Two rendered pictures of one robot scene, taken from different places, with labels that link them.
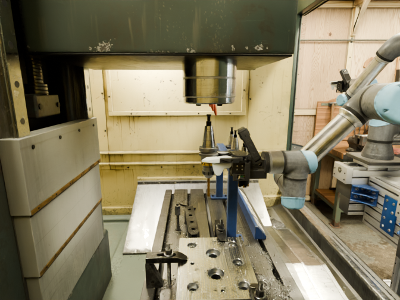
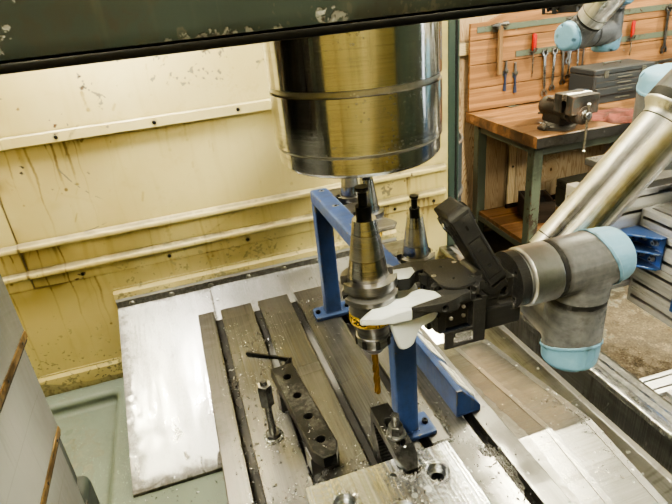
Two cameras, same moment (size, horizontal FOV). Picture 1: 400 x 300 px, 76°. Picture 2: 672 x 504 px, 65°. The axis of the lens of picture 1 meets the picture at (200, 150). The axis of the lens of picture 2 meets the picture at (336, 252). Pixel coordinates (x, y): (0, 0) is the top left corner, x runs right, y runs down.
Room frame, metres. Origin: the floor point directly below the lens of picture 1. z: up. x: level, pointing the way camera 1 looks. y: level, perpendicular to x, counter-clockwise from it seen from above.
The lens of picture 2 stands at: (0.30, 0.12, 1.63)
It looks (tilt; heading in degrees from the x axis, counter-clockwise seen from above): 26 degrees down; 347
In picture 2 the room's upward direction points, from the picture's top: 6 degrees counter-clockwise
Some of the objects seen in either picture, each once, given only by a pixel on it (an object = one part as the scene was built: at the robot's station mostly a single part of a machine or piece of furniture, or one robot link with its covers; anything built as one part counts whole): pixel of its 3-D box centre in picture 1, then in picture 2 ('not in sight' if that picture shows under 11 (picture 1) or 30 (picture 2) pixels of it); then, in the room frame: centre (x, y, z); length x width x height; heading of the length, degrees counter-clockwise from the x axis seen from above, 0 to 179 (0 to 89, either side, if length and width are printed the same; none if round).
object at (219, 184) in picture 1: (219, 174); (327, 260); (1.42, -0.11, 1.05); 0.10 x 0.05 x 0.30; 92
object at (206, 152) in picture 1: (208, 150); (369, 284); (0.79, -0.03, 1.33); 0.06 x 0.06 x 0.03
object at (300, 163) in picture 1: (296, 162); (582, 263); (0.80, -0.31, 1.29); 0.11 x 0.08 x 0.09; 92
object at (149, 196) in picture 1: (200, 219); (296, 365); (1.44, 0.00, 0.75); 0.89 x 0.70 x 0.26; 92
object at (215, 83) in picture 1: (209, 82); (355, 91); (0.79, -0.03, 1.54); 0.16 x 0.16 x 0.12
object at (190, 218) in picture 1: (191, 224); (304, 418); (1.04, 0.04, 0.93); 0.26 x 0.05 x 0.06; 7
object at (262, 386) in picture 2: (177, 216); (268, 409); (1.06, 0.10, 0.96); 0.03 x 0.03 x 0.13
